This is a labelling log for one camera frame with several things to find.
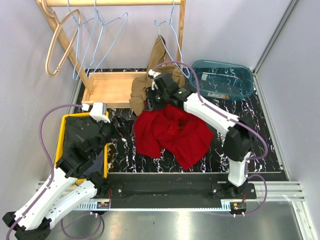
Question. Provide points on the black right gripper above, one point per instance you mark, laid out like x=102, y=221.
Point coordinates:
x=151, y=103

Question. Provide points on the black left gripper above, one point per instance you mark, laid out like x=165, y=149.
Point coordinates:
x=126, y=125

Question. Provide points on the tan brown skirt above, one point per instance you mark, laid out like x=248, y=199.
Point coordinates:
x=140, y=84

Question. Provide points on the red cloth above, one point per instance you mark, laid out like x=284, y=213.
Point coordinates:
x=184, y=135

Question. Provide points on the blue wire hanger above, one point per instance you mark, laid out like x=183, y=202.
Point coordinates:
x=167, y=31
x=77, y=45
x=104, y=34

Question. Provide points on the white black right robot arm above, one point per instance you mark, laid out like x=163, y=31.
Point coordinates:
x=238, y=140

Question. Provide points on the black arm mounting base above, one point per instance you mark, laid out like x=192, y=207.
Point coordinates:
x=175, y=191

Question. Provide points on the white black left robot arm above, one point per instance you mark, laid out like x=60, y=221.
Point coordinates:
x=69, y=184

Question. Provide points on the dark grey folded clothes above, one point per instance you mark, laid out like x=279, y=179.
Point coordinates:
x=81, y=146

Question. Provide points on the wooden clothes rack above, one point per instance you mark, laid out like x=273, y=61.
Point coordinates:
x=113, y=88

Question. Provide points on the yellow plastic crate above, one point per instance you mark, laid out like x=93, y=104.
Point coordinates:
x=61, y=138

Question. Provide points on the teal plastic basin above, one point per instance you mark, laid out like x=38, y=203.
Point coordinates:
x=222, y=80

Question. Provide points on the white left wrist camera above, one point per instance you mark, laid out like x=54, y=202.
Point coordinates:
x=98, y=111

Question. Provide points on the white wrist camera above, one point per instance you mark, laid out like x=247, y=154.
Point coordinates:
x=152, y=75
x=98, y=111

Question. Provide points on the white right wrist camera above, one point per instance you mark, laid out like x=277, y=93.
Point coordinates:
x=152, y=75

